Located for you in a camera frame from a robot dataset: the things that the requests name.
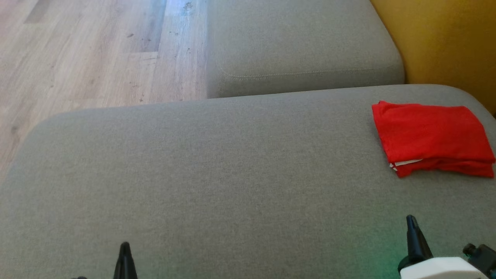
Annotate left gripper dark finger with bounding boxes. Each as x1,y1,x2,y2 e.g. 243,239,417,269
113,242,138,279

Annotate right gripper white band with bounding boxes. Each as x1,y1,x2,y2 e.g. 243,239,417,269
398,215,489,279

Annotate red shorts with white waistband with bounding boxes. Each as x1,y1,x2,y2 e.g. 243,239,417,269
389,157,495,179

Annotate red jersey with white trim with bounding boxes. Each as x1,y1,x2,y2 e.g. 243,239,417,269
371,100,496,165

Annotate large grey sofa seat cushion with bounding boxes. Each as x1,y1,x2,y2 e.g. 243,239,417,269
0,84,496,279

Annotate small grey sofa cushion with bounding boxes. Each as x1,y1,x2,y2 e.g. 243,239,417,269
206,0,405,98

